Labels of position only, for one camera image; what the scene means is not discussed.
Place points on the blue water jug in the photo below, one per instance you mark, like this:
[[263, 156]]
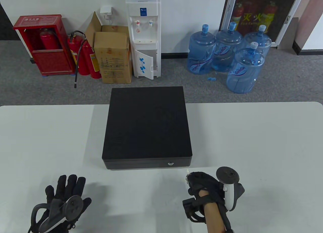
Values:
[[244, 73], [200, 53], [225, 51], [262, 42]]

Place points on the tall closed cardboard box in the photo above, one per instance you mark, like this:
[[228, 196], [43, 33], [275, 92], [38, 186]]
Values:
[[113, 58]]

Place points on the person's right hand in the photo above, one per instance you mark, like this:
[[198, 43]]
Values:
[[205, 183]]

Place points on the open cardboard box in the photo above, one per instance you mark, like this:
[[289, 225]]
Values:
[[97, 25]]

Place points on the black white right hand controller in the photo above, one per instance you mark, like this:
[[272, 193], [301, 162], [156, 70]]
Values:
[[228, 175]]

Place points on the silver key bunch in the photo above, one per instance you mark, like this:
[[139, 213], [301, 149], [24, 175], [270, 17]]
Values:
[[187, 176]]

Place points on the black left hand controller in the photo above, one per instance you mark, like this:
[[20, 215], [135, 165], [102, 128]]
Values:
[[74, 206]]

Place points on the white wall plug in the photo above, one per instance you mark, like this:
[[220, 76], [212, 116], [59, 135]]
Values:
[[106, 11]]

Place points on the red fire extinguisher cabinet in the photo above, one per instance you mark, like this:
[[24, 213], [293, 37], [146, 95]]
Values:
[[53, 62]]

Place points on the person's left hand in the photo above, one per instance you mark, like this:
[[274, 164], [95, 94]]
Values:
[[64, 188]]

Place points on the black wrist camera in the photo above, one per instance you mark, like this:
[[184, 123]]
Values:
[[190, 207]]

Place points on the red fire extinguisher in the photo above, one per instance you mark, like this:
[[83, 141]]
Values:
[[50, 41], [75, 53], [93, 63]]

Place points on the black cash drawer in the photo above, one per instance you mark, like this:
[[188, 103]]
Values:
[[147, 121]]

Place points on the small blue cap piece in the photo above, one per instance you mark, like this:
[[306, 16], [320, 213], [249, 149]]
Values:
[[211, 78]]

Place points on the person's right forearm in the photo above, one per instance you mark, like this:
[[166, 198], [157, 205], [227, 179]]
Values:
[[214, 220]]

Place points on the white water dispenser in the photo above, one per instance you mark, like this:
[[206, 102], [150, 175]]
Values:
[[145, 41]]

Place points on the black door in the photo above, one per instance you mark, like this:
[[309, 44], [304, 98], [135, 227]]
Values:
[[7, 25]]

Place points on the glass door fire hydrant cabinet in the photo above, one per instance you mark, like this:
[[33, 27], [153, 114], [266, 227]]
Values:
[[265, 15]]

